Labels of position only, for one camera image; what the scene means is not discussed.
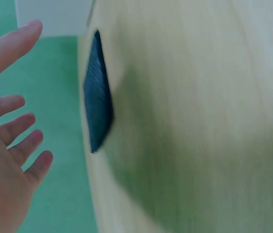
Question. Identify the dark blue flat block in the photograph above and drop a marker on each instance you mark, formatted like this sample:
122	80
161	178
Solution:
97	97

